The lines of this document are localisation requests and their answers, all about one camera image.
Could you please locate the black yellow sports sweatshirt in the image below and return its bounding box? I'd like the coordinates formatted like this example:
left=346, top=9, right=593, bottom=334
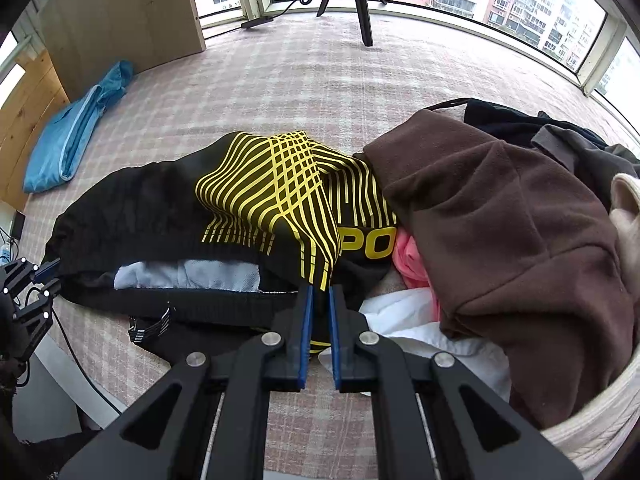
left=44, top=131, right=398, bottom=363

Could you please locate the cream knit sweater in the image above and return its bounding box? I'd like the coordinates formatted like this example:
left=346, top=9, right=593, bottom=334
left=539, top=172, right=640, bottom=480

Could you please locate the folded blue garment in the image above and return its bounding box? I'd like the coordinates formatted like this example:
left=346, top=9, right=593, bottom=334
left=23, top=60, right=134, bottom=194

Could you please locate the white shirt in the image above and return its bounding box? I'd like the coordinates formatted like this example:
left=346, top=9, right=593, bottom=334
left=319, top=286, right=512, bottom=403

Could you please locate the pine wood headboard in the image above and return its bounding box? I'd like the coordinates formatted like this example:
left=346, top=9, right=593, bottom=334
left=0, top=50, right=70, bottom=210

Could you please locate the brown fleece garment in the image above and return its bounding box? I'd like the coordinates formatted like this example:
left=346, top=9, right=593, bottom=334
left=363, top=110, right=637, bottom=429

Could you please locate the pink garment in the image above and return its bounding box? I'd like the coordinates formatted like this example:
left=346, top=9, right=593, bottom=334
left=392, top=228, right=440, bottom=321

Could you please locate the light wooden cabinet panel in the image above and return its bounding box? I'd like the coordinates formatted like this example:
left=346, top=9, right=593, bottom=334
left=38, top=0, right=205, bottom=101

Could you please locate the grey garment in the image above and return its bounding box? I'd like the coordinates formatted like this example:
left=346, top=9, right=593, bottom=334
left=532, top=124, right=639, bottom=210

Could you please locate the black power adapter bar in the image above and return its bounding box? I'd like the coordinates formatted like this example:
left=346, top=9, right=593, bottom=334
left=241, top=15, right=273, bottom=29

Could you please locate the pink plaid table cloth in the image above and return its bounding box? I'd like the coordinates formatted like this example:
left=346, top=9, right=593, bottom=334
left=16, top=8, right=640, bottom=474

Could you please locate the black power cable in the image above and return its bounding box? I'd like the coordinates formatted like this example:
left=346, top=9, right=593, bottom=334
left=14, top=284, right=126, bottom=413

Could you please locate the black bag with straps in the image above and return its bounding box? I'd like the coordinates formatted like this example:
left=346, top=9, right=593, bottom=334
left=427, top=98, right=608, bottom=150

